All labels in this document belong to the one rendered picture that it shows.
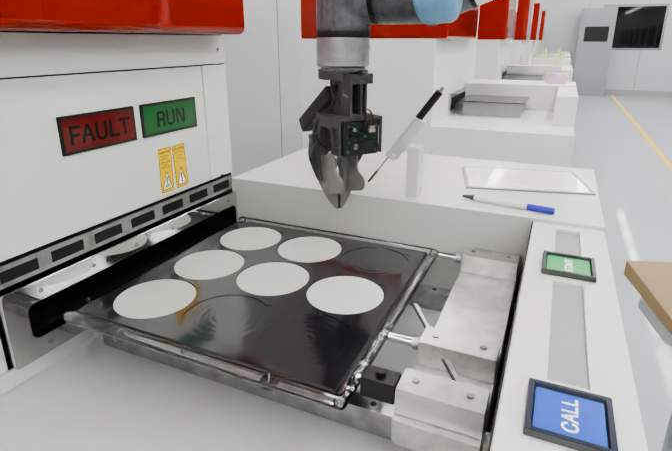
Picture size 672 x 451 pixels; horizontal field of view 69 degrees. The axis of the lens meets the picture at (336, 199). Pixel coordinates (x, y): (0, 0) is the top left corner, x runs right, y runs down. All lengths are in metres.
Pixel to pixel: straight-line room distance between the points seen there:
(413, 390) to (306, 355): 0.12
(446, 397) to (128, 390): 0.37
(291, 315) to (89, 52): 0.41
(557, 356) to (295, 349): 0.25
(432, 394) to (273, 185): 0.53
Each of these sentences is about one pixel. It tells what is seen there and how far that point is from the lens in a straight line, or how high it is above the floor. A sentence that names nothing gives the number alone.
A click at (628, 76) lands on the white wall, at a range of 13.72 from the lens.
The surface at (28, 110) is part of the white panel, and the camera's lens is 0.66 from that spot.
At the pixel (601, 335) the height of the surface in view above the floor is 0.96.
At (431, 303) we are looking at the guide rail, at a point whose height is 0.83.
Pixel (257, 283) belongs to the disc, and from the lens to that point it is 0.68.
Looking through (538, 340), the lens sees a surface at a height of 0.96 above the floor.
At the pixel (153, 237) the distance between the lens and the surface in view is 0.79.
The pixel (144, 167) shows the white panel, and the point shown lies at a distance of 0.77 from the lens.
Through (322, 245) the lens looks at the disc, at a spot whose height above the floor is 0.90.
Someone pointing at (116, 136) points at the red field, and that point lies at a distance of 0.73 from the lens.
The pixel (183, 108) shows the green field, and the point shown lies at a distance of 0.82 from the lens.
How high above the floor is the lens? 1.21
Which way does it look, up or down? 18 degrees down
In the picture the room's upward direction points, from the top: straight up
